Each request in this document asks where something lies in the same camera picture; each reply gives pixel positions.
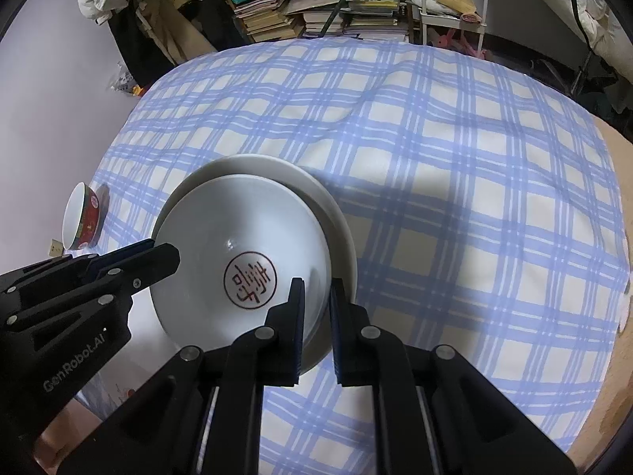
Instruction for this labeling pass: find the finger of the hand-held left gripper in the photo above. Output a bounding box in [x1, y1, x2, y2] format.
[0, 239, 157, 305]
[0, 243, 180, 342]

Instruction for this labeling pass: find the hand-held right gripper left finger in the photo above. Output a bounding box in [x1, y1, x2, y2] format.
[53, 277, 306, 475]

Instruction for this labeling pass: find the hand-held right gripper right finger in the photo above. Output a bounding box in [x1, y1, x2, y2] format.
[329, 277, 577, 475]

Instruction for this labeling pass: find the red floral bowl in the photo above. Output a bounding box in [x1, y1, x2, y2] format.
[150, 173, 332, 377]

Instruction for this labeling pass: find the white cat print bowl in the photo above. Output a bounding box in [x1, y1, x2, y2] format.
[165, 154, 358, 308]

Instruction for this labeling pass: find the red and green bowl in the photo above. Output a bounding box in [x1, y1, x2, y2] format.
[61, 181, 110, 251]

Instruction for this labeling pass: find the blue checkered tablecloth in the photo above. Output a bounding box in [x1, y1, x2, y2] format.
[81, 40, 633, 475]

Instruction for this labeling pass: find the black garment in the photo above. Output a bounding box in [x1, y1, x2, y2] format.
[108, 0, 176, 91]

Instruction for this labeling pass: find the brown cardboard sheet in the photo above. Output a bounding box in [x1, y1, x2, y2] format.
[133, 0, 219, 66]

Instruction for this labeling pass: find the stack of books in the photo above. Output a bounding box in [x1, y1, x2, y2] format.
[232, 0, 411, 44]

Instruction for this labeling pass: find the pink toy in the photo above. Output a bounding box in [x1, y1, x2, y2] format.
[429, 28, 489, 59]

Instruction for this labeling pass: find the white puffy jacket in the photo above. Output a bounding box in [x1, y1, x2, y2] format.
[514, 0, 633, 85]

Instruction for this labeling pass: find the white shelf frame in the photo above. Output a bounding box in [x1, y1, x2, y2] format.
[409, 0, 491, 60]

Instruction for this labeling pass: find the black cable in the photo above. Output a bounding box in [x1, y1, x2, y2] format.
[558, 0, 597, 97]

